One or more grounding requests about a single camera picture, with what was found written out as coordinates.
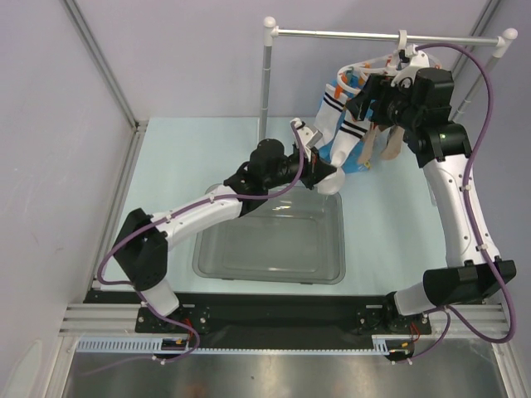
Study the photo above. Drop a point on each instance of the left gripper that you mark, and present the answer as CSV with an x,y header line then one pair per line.
x,y
315,169

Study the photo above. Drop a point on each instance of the white round peg hanger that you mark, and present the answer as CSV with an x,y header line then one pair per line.
x,y
351,78

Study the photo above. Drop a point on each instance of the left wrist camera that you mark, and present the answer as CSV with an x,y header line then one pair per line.
x,y
306,136

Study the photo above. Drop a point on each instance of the white metal drying rack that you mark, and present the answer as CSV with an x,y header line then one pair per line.
x,y
271,31

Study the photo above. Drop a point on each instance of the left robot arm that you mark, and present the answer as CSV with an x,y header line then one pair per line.
x,y
144,241

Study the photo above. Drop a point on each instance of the beige red reindeer sock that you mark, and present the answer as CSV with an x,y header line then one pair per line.
x,y
394,143
368,143

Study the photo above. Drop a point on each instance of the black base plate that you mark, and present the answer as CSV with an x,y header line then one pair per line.
x,y
284,322

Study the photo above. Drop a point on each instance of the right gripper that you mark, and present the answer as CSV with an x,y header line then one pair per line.
x,y
374,101

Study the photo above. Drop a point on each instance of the blue space-print cloth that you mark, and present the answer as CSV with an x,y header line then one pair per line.
x,y
342,141

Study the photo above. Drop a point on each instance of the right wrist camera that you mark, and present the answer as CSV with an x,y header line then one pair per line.
x,y
412,60

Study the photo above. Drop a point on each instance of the clear plastic bin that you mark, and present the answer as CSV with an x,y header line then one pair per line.
x,y
296,237

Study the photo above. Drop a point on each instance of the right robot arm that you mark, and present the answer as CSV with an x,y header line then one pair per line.
x,y
421,105

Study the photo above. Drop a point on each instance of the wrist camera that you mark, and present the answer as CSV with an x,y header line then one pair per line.
x,y
412,60
306,136

